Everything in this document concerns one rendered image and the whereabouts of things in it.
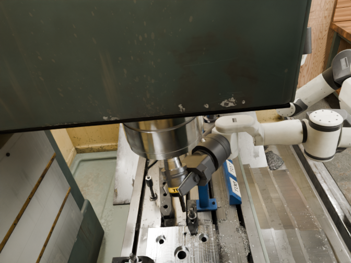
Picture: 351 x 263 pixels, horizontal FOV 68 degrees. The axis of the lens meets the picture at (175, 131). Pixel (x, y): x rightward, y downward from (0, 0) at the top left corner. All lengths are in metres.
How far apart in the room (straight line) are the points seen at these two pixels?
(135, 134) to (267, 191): 1.02
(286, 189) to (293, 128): 0.70
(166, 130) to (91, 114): 0.13
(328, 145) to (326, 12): 2.77
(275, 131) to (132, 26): 0.56
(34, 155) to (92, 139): 1.07
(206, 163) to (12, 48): 0.47
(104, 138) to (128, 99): 1.55
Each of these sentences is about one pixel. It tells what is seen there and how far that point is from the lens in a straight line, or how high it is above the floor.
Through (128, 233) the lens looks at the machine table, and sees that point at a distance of 1.09.
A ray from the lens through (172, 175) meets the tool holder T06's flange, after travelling 0.62.
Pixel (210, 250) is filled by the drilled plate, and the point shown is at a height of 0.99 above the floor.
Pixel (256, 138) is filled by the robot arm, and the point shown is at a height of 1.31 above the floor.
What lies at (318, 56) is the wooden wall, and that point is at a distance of 3.63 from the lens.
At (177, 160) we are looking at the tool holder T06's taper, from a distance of 0.62.
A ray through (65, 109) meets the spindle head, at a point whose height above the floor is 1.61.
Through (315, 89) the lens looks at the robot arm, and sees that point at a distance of 1.22.
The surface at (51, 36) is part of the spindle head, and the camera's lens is 0.36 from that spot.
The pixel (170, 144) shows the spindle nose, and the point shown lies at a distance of 0.46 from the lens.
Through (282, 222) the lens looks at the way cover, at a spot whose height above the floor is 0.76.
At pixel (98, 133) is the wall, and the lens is 1.89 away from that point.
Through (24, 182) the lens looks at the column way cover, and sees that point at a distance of 0.86.
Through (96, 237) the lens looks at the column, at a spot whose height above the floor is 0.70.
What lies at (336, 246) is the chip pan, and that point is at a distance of 1.38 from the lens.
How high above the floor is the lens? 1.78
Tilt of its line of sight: 36 degrees down
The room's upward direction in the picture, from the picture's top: 8 degrees counter-clockwise
